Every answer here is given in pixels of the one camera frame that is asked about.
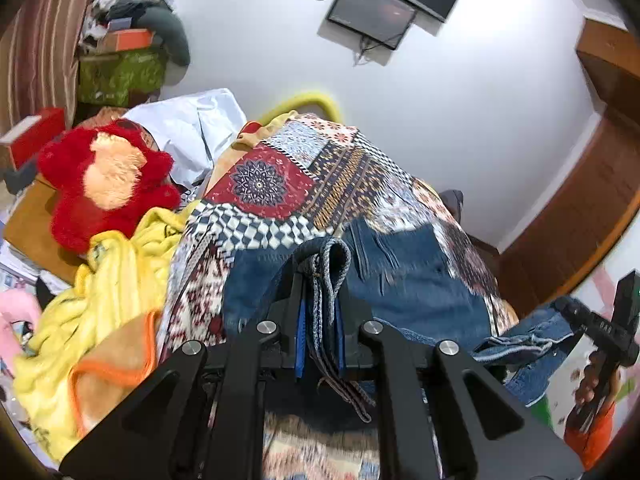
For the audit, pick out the green patterned box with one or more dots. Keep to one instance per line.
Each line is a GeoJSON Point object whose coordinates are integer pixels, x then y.
{"type": "Point", "coordinates": [120, 77]}

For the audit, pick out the grey plush cushion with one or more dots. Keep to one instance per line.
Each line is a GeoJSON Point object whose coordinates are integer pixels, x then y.
{"type": "Point", "coordinates": [172, 35]}

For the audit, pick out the pink cloth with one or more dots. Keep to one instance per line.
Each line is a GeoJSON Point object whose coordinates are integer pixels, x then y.
{"type": "Point", "coordinates": [15, 310]}

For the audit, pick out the brown cardboard sheet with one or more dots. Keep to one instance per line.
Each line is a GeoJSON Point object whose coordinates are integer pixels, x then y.
{"type": "Point", "coordinates": [32, 232]}

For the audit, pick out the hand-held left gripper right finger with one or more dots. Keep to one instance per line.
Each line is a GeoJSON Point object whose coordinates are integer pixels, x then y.
{"type": "Point", "coordinates": [340, 342]}

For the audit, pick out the white cloth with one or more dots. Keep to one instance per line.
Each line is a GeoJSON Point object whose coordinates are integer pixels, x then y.
{"type": "Point", "coordinates": [192, 132]}

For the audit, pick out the patchwork printed blanket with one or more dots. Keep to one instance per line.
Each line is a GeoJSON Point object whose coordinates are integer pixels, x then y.
{"type": "Point", "coordinates": [280, 185]}

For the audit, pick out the pile of papers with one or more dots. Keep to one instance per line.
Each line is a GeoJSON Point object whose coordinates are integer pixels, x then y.
{"type": "Point", "coordinates": [15, 260]}

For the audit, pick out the small black wall monitor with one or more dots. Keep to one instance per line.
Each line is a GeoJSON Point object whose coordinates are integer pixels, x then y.
{"type": "Point", "coordinates": [372, 12]}

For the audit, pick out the blue denim jacket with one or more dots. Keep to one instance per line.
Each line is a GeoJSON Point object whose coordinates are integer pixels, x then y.
{"type": "Point", "coordinates": [415, 280]}

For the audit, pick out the tan blanket with orange trim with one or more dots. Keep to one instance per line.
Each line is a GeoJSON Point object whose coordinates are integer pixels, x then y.
{"type": "Point", "coordinates": [122, 375]}

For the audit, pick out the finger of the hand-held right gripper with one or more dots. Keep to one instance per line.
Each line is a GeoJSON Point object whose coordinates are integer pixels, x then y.
{"type": "Point", "coordinates": [567, 308]}

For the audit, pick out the person's right hand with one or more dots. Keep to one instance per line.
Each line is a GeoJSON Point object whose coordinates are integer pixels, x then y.
{"type": "Point", "coordinates": [590, 382]}

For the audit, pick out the red plush toy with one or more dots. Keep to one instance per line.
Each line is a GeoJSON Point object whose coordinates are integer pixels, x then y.
{"type": "Point", "coordinates": [107, 180]}

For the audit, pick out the striped red curtain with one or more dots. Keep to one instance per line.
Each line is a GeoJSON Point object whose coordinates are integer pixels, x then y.
{"type": "Point", "coordinates": [45, 45]}

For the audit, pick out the dark blue cloth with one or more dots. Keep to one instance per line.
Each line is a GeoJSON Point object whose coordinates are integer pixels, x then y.
{"type": "Point", "coordinates": [452, 202]}

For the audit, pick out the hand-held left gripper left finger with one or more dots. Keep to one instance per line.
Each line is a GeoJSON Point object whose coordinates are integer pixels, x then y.
{"type": "Point", "coordinates": [300, 342]}

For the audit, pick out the wooden wardrobe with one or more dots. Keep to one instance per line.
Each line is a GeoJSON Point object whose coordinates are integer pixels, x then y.
{"type": "Point", "coordinates": [615, 70]}

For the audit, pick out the red box with white lid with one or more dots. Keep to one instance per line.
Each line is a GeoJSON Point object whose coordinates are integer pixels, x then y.
{"type": "Point", "coordinates": [35, 132]}

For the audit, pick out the orange box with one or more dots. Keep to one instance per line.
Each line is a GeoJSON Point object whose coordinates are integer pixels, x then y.
{"type": "Point", "coordinates": [126, 40]}

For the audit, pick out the yellow headboard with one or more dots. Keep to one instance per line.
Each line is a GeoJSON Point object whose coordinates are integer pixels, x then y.
{"type": "Point", "coordinates": [307, 104]}

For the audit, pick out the yellow fleece blanket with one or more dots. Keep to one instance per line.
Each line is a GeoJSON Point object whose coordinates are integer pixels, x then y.
{"type": "Point", "coordinates": [95, 305]}

